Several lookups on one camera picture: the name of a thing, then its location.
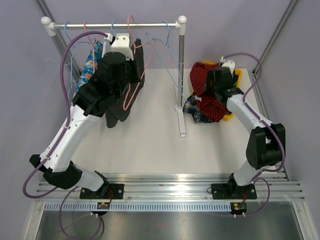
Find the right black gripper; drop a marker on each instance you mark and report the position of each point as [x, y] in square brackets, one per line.
[210, 77]

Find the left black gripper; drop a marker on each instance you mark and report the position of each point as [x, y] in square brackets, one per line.
[135, 77]

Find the red dotted skirt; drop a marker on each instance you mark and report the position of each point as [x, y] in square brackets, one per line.
[208, 105]

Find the dark grey dotted skirt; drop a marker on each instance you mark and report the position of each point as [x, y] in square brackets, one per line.
[121, 110]

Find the plaid skirt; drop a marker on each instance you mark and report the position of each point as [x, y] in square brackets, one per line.
[190, 107]

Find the pink hanger of red skirt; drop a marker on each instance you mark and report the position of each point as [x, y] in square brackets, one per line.
[138, 60]

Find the blue hanger of plaid skirt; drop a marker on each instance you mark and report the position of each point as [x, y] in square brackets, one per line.
[173, 62]

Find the blue floral skirt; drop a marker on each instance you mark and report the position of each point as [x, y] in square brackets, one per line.
[90, 65]

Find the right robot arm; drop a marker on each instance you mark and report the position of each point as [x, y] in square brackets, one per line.
[266, 143]

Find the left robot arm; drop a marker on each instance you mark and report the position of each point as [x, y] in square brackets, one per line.
[87, 107]

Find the yellow plastic bin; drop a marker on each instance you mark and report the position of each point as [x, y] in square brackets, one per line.
[238, 73]

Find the silver clothes rack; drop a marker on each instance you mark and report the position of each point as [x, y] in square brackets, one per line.
[52, 27]

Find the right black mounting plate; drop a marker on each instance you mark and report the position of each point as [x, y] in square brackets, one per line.
[221, 191]

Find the black mounting plate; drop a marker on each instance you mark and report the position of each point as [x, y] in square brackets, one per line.
[221, 191]
[115, 191]

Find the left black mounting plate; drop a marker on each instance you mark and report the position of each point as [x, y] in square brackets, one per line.
[115, 191]

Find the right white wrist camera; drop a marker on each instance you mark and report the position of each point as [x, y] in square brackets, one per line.
[226, 63]

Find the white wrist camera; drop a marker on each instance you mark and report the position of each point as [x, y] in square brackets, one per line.
[226, 63]
[120, 42]

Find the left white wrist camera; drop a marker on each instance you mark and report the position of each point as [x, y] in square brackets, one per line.
[120, 42]

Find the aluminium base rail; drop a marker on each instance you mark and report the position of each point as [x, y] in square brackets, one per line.
[194, 187]

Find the white slotted cable duct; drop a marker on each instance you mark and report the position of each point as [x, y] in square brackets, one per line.
[120, 206]

